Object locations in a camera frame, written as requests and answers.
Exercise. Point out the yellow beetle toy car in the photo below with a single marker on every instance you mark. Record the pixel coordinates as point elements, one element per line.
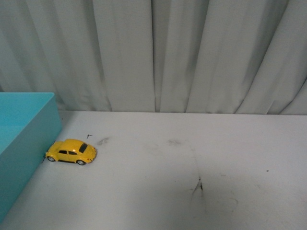
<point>71,150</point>

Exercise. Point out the grey pleated curtain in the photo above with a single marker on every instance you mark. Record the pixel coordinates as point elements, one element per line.
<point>184,56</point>

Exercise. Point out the turquoise plastic storage box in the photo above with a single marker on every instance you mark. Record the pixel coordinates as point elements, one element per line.
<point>29,124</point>

